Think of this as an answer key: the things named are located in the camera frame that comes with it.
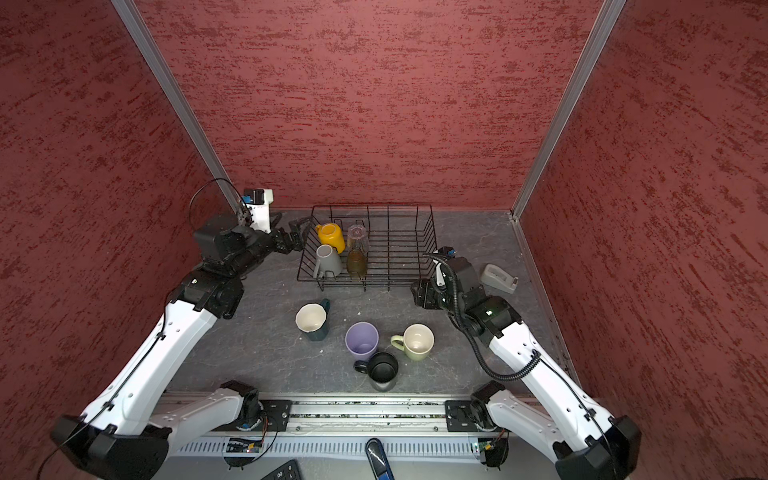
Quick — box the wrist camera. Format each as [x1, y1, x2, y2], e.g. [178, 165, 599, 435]
[242, 188, 274, 233]
[424, 247, 455, 290]

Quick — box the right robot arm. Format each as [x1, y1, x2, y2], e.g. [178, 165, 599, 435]
[412, 251, 642, 479]

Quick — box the black blue handheld device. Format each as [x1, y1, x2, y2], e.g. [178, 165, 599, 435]
[365, 438, 394, 480]

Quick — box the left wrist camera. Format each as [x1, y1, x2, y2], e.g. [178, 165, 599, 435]
[242, 188, 274, 233]

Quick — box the white grey mug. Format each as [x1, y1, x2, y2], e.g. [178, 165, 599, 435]
[313, 244, 343, 280]

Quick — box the black wire dish rack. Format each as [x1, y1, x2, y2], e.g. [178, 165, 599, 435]
[296, 204, 438, 289]

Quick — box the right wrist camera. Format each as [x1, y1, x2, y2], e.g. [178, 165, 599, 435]
[424, 247, 455, 290]

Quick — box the olive glass cup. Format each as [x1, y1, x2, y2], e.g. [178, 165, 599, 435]
[347, 249, 368, 280]

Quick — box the purple cup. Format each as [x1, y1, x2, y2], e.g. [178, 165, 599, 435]
[345, 322, 379, 361]

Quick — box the clear glass cup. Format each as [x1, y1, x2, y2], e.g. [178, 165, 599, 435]
[346, 219, 369, 255]

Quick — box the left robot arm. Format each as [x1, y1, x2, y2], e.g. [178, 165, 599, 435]
[51, 215, 311, 479]

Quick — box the light green mug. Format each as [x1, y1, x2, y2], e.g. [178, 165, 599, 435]
[390, 324, 435, 361]

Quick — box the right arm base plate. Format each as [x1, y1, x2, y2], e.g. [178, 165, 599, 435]
[444, 399, 524, 433]

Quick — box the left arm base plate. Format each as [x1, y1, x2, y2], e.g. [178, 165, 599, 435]
[214, 399, 293, 434]

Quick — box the yellow mug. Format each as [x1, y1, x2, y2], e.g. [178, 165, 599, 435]
[315, 222, 346, 254]

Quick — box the dark green mug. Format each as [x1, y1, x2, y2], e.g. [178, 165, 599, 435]
[295, 298, 330, 341]

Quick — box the black mug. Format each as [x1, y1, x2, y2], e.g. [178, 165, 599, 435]
[353, 352, 399, 392]

